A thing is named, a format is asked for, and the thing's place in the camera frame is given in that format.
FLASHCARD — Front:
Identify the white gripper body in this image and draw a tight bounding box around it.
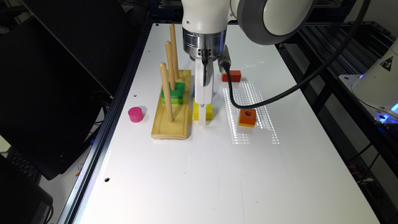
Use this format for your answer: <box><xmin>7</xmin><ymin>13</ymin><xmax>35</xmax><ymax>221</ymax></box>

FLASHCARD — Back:
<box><xmin>195</xmin><ymin>58</ymin><xmax>214</xmax><ymax>105</ymax></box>

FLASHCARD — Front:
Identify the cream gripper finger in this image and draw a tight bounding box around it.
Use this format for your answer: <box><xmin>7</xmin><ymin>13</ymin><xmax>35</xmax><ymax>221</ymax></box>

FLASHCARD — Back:
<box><xmin>198</xmin><ymin>104</ymin><xmax>206</xmax><ymax>126</ymax></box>

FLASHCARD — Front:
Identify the yellow square block with hole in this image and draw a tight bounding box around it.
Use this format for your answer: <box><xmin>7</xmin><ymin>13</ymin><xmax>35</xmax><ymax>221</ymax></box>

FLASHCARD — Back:
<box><xmin>193</xmin><ymin>102</ymin><xmax>213</xmax><ymax>121</ymax></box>

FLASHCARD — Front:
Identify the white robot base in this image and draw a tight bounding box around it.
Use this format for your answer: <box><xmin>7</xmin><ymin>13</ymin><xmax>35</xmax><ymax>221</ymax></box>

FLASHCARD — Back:
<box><xmin>339</xmin><ymin>41</ymin><xmax>397</xmax><ymax>126</ymax></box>

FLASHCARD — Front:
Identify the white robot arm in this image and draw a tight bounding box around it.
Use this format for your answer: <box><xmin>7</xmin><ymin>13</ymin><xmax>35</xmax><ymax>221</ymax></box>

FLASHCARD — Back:
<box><xmin>182</xmin><ymin>0</ymin><xmax>316</xmax><ymax>126</ymax></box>

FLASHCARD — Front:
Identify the dark green square block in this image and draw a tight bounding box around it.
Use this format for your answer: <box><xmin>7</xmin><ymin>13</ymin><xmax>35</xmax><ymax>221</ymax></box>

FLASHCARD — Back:
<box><xmin>169</xmin><ymin>82</ymin><xmax>185</xmax><ymax>99</ymax></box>

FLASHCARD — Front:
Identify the light green square block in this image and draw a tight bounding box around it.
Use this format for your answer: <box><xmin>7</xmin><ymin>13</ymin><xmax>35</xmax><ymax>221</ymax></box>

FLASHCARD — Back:
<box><xmin>161</xmin><ymin>98</ymin><xmax>184</xmax><ymax>105</ymax></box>

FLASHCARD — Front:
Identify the red rectangular block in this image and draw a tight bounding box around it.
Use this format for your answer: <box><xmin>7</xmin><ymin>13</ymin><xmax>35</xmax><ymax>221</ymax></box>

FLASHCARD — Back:
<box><xmin>221</xmin><ymin>70</ymin><xmax>242</xmax><ymax>82</ymax></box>

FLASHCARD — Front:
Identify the yellow block under orange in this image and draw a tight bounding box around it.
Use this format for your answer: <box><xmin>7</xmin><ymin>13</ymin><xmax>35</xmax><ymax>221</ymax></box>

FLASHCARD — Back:
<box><xmin>238</xmin><ymin>123</ymin><xmax>255</xmax><ymax>128</ymax></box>

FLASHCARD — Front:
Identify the orange square block with hole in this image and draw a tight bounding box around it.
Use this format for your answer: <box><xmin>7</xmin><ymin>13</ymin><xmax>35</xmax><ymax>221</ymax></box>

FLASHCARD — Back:
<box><xmin>238</xmin><ymin>109</ymin><xmax>257</xmax><ymax>124</ymax></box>

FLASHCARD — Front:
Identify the pink cylinder block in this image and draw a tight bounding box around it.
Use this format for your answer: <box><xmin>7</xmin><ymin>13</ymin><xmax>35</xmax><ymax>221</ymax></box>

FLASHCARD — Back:
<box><xmin>128</xmin><ymin>107</ymin><xmax>144</xmax><ymax>123</ymax></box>

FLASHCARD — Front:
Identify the front wooden peg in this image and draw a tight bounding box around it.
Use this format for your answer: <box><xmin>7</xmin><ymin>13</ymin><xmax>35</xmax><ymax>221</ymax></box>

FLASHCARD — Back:
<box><xmin>159</xmin><ymin>62</ymin><xmax>174</xmax><ymax>123</ymax></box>

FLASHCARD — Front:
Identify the wooden peg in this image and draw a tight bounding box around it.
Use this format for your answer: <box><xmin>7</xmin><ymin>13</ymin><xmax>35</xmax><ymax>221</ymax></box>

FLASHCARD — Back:
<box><xmin>169</xmin><ymin>24</ymin><xmax>180</xmax><ymax>80</ymax></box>
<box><xmin>159</xmin><ymin>62</ymin><xmax>174</xmax><ymax>123</ymax></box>
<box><xmin>165</xmin><ymin>41</ymin><xmax>176</xmax><ymax>91</ymax></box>

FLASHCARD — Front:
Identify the wooden peg base board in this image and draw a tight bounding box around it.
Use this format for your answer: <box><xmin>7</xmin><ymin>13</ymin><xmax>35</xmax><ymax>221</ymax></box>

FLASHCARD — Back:
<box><xmin>150</xmin><ymin>69</ymin><xmax>192</xmax><ymax>141</ymax></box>

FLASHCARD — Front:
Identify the middle wooden peg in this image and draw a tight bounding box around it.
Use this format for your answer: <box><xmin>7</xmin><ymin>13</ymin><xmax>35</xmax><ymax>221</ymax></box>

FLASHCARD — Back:
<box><xmin>165</xmin><ymin>41</ymin><xmax>176</xmax><ymax>91</ymax></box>

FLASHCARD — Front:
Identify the rear wooden peg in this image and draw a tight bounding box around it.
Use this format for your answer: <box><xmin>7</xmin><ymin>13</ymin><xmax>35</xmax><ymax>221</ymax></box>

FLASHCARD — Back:
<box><xmin>169</xmin><ymin>24</ymin><xmax>180</xmax><ymax>80</ymax></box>

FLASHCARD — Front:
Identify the large black panel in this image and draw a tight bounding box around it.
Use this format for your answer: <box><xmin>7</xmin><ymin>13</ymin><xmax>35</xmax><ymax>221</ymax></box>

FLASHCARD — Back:
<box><xmin>1</xmin><ymin>0</ymin><xmax>136</xmax><ymax>180</ymax></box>

